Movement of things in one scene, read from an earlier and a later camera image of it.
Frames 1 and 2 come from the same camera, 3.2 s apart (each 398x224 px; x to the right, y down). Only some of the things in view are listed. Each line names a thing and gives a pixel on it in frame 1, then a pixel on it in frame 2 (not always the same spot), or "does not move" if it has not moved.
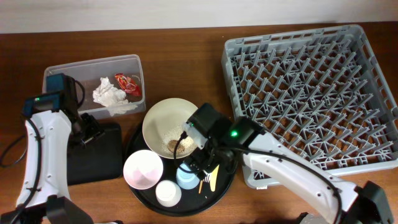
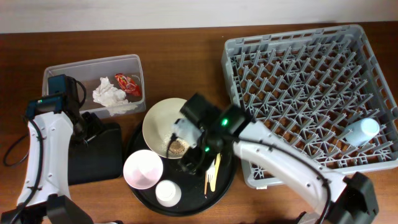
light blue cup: x=188 y=180 -> x=361 y=131
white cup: x=168 y=193 does not move
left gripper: x=93 y=129 does not move
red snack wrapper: x=128 y=84 does not move
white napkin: x=106 y=94 does not move
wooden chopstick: x=200 y=186 -> x=205 y=183
